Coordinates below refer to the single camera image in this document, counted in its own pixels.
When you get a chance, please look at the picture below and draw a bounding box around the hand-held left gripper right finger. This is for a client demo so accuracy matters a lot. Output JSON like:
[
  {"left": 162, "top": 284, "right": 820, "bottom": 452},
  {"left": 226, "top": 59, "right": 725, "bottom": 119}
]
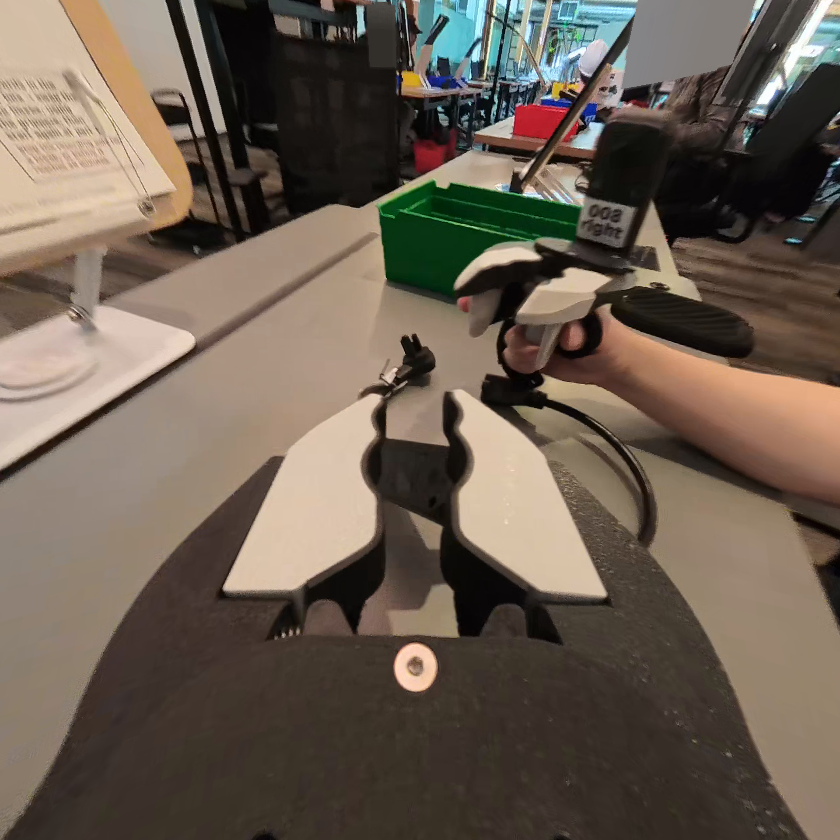
[{"left": 440, "top": 389, "right": 609, "bottom": 637}]

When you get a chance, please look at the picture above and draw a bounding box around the black power strip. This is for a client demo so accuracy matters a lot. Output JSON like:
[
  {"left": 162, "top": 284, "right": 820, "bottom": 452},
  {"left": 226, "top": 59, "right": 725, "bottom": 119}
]
[{"left": 377, "top": 438, "right": 462, "bottom": 524}]

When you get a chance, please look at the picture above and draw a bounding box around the person's right hand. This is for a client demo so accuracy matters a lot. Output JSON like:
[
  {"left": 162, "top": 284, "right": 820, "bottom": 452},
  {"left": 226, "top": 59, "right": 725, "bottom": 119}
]
[{"left": 457, "top": 295, "right": 635, "bottom": 389}]

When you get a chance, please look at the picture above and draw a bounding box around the black office chair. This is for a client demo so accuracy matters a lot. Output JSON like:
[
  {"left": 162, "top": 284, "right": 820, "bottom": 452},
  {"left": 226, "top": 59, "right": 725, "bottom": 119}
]
[{"left": 718, "top": 62, "right": 840, "bottom": 247}]

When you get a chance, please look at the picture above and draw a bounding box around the black slanted pole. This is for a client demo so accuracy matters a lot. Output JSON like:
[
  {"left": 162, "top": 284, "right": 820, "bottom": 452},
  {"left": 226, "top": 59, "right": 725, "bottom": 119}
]
[{"left": 511, "top": 13, "right": 635, "bottom": 196}]

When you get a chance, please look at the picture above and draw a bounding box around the black braided cable with plug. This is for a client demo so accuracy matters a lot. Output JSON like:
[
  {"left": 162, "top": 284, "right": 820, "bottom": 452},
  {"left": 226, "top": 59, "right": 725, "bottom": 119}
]
[{"left": 360, "top": 333, "right": 438, "bottom": 401}]

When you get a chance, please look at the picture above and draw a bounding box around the black mesh partition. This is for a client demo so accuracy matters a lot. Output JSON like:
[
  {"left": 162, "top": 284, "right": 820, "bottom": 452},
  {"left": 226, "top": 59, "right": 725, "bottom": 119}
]
[{"left": 272, "top": 29, "right": 403, "bottom": 214}]

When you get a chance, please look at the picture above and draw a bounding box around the thick black power cord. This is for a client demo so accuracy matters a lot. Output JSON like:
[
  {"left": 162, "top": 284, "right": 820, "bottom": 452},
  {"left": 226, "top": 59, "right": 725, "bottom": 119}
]
[{"left": 481, "top": 373, "right": 659, "bottom": 549}]

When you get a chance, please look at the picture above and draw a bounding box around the printed instruction sheet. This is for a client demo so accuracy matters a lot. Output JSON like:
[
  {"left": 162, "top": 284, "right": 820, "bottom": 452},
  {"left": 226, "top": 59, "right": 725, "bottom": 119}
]
[{"left": 0, "top": 0, "right": 177, "bottom": 237}]

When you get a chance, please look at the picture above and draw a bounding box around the person's right forearm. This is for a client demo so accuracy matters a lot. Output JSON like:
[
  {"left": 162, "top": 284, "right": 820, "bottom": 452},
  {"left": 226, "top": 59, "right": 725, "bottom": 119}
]
[{"left": 610, "top": 322, "right": 840, "bottom": 508}]

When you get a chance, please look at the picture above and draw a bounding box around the black metal frame post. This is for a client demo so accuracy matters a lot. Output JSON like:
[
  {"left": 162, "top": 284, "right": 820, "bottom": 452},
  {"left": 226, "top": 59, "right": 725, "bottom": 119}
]
[{"left": 164, "top": 0, "right": 271, "bottom": 245}]

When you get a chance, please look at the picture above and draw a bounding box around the green plastic bin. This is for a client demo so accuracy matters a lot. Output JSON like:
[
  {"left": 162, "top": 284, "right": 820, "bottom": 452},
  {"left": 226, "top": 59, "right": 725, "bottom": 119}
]
[{"left": 377, "top": 180, "right": 586, "bottom": 304}]

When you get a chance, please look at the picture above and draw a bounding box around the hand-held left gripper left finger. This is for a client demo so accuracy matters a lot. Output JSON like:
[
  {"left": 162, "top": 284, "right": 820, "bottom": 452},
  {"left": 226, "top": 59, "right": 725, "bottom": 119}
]
[{"left": 222, "top": 392, "right": 386, "bottom": 599}]

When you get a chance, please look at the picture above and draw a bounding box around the black rolling cart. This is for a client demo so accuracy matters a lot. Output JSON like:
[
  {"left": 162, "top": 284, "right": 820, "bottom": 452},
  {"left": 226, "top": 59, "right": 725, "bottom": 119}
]
[{"left": 150, "top": 87, "right": 231, "bottom": 258}]

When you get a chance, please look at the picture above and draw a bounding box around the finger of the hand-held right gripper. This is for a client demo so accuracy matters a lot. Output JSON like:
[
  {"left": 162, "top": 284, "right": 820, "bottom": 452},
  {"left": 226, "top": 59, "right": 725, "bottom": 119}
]
[
  {"left": 453, "top": 240, "right": 546, "bottom": 337},
  {"left": 514, "top": 267, "right": 616, "bottom": 371}
]

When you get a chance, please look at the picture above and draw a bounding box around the red plastic bin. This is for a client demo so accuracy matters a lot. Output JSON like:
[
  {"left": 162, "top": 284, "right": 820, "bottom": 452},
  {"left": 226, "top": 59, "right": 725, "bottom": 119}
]
[{"left": 513, "top": 103, "right": 589, "bottom": 140}]

